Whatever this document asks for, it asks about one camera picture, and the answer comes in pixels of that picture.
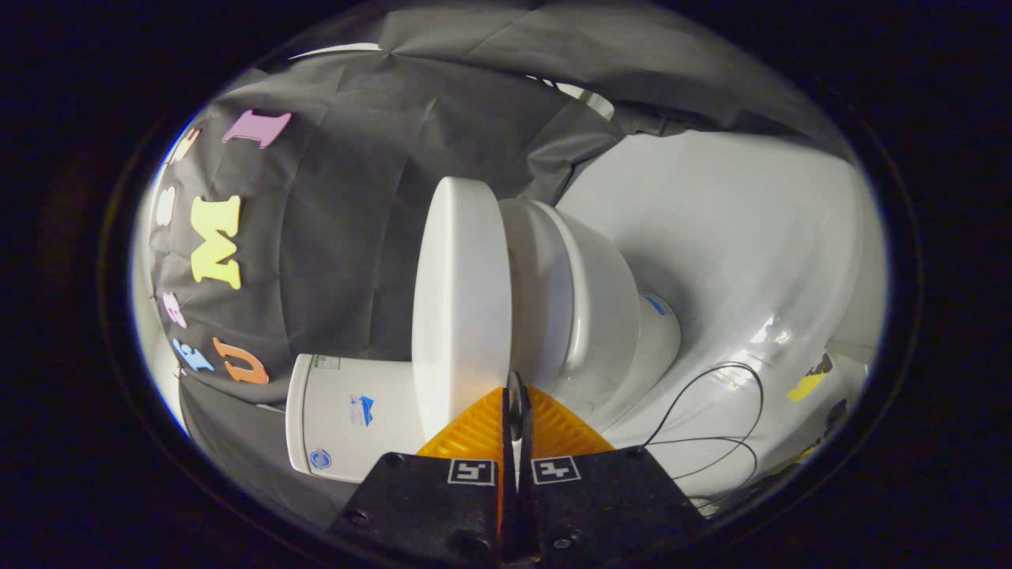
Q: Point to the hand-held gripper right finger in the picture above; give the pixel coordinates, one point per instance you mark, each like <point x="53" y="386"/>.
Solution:
<point x="601" y="506"/>

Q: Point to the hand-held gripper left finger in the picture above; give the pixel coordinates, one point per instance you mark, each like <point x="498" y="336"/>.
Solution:
<point x="427" y="506"/>

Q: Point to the white toilet lid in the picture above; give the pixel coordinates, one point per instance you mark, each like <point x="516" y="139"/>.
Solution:
<point x="462" y="300"/>

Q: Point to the white toilet bowl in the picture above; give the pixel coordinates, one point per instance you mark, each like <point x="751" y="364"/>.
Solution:
<point x="593" y="316"/>

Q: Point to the yellow tape piece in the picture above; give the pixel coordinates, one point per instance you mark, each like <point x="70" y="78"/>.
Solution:
<point x="805" y="387"/>

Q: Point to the black backdrop cloth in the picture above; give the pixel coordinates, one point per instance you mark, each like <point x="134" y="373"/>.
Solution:
<point x="340" y="221"/>

